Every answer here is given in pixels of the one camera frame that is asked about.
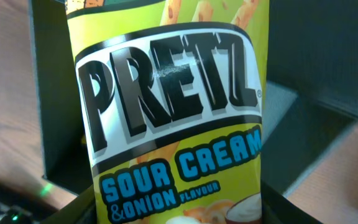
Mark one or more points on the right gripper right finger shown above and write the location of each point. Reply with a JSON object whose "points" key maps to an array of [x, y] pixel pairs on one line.
{"points": [[276, 209]]}

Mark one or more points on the black gift box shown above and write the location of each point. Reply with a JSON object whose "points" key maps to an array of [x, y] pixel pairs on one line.
{"points": [[311, 97]]}

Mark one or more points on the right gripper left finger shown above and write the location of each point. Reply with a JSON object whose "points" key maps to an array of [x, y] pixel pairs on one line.
{"points": [[81, 210]]}

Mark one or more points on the green Pretz snack box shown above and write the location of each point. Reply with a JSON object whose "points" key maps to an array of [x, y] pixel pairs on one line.
{"points": [[172, 94]]}

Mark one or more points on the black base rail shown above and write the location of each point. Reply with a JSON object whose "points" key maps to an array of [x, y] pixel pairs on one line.
{"points": [[16, 208]]}

